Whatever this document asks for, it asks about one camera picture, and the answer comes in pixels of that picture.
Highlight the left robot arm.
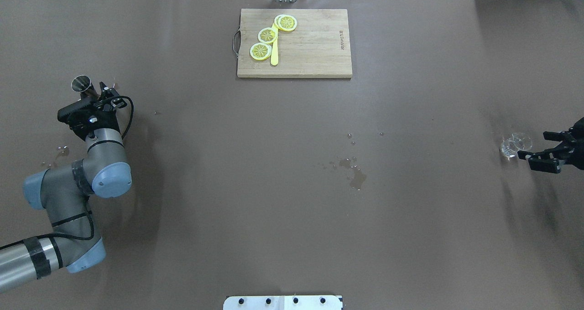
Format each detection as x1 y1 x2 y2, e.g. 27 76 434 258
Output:
0 75 134 293

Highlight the steel jigger measuring cup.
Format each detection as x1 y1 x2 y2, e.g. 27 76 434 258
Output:
71 75 99 99

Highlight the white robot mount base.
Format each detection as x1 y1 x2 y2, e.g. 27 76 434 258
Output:
223 295 344 310

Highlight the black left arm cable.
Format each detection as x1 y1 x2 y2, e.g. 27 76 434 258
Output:
91 96 135 140

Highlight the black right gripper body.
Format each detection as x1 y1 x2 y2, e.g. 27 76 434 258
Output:
568 117 584 171

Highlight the bamboo cutting board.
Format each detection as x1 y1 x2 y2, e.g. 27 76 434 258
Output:
236 9 353 79

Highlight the small clear glass cup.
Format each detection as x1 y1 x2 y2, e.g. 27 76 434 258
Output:
499 133 533 159

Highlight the yellow plastic knife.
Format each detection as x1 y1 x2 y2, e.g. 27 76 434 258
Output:
270 23 280 67

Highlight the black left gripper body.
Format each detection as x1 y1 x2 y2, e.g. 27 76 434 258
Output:
68 104 120 140

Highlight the lemon slice middle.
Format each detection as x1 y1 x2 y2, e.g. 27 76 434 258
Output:
257 27 279 45

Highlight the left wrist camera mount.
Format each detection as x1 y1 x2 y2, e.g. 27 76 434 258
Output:
57 97 99 123

